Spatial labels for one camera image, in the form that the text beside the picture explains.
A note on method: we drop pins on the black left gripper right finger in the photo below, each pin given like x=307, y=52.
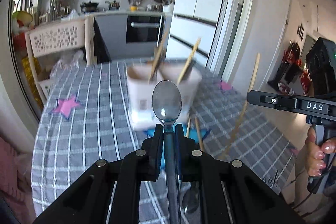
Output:
x=229, y=192

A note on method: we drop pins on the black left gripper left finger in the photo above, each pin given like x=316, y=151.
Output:
x=109, y=192

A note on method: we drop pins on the grey-blue plastic spoon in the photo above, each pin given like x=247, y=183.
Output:
x=167, y=105

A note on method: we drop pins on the bamboo chopstick blue end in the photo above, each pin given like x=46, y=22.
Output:
x=200, y=140

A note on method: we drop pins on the right hand pink nails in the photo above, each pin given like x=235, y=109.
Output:
x=315, y=154

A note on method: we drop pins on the grey checked tablecloth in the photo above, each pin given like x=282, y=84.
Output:
x=85, y=119

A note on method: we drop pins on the bamboo chopsticks in right compartment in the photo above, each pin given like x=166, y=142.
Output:
x=188, y=61

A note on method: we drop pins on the pink plastic utensil caddy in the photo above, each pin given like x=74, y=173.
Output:
x=140, y=92

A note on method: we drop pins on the beige plastic storage rack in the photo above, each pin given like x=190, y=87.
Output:
x=56, y=37

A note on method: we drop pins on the white refrigerator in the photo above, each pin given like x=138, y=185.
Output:
x=193, y=21

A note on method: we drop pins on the black built-in oven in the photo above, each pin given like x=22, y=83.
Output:
x=144, y=29

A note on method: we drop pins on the black wok on stove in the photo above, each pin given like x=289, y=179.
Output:
x=89, y=7

